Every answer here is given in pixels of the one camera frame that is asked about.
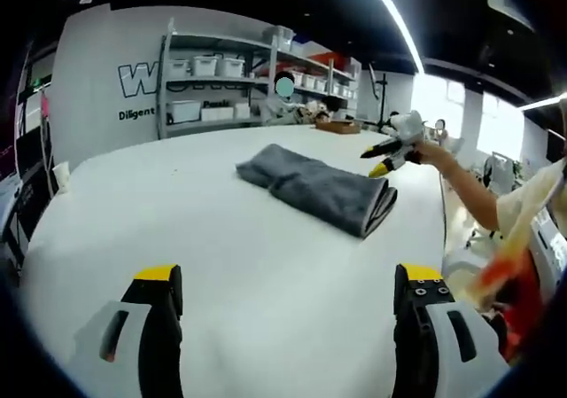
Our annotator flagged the ceiling light strip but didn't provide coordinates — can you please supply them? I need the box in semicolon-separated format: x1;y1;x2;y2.
361;0;424;74
517;95;567;112

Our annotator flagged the grey metal shelving rack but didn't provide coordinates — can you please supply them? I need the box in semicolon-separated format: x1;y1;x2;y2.
157;19;362;140

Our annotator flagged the row of white storage bins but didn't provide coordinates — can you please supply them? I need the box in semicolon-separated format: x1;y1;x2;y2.
167;25;360;124

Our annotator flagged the white office chair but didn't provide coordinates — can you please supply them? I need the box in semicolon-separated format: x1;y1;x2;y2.
482;151;526;193

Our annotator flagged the white chest device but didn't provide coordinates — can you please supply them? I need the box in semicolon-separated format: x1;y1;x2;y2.
529;207;567;293

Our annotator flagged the black stand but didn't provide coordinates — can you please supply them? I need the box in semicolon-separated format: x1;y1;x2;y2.
369;63;391;127

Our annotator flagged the wooden tray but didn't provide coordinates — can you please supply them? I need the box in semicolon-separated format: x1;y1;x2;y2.
315;120;362;136

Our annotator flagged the white paper cup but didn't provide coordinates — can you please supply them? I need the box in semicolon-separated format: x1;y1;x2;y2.
51;160;73;194

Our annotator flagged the grey towel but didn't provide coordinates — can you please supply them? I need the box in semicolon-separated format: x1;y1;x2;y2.
235;143;399;240

